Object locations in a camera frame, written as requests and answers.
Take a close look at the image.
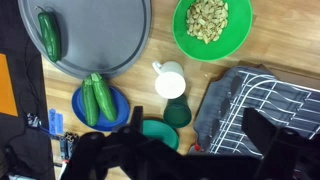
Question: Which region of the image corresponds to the black electronics module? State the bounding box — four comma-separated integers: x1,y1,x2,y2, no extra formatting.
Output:
59,131,80,161

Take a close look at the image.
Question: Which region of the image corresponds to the dark green cup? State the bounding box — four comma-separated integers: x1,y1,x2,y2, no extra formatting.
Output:
162,94,193,129

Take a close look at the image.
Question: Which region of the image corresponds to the bright green bowl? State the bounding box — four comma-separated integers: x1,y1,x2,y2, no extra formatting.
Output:
171,0,253,63

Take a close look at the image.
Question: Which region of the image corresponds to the gray round tray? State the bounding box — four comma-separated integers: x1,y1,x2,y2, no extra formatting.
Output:
17,0,153,80

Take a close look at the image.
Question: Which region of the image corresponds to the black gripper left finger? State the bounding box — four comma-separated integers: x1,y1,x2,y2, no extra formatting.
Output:
60,105,183,180

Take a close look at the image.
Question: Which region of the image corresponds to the thin black cable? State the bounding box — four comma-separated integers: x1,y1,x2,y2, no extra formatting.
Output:
19,49,42,116

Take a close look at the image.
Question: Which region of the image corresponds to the teal bowl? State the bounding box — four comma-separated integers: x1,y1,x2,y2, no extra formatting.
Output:
141,119,180,152

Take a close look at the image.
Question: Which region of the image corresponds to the white cup with handle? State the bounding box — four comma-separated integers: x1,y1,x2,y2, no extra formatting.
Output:
151,60,187,100

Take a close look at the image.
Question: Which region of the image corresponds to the blue plastic tag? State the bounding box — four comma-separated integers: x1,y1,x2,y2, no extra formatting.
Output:
48,108,64,136

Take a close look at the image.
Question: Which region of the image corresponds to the dark green pepper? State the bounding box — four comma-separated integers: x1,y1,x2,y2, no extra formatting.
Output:
36,5,63,63

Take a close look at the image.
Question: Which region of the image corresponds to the orange flat panel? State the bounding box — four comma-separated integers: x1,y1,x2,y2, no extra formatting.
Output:
0,53,19,118

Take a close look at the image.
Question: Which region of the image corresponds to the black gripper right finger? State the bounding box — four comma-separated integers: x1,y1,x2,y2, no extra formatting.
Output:
241,107,320,180

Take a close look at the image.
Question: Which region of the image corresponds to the blue plate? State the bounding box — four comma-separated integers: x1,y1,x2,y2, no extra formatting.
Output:
71,84,131,132

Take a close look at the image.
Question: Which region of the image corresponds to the green zucchini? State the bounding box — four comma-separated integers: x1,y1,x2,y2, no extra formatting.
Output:
90,71,118,123
81,75,100,127

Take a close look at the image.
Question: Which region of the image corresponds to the black cloth cover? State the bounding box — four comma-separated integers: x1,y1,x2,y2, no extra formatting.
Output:
0,0,56,180

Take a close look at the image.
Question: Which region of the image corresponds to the pile of peanuts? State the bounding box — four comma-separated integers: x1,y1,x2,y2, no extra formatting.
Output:
185,0,230,45

